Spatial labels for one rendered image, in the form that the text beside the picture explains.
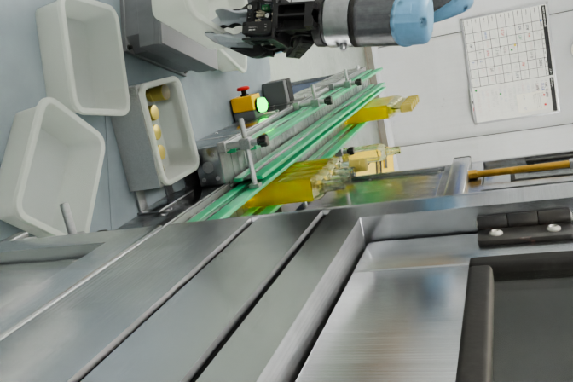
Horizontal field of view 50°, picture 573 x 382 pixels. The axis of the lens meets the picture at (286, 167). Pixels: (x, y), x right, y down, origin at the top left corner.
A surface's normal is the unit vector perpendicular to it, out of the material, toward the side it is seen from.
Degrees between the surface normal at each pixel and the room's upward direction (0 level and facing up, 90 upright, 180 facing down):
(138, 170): 90
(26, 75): 0
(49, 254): 90
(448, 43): 90
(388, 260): 90
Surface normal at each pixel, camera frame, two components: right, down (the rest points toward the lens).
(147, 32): -0.36, -0.07
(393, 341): -0.20, -0.96
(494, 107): -0.32, 0.25
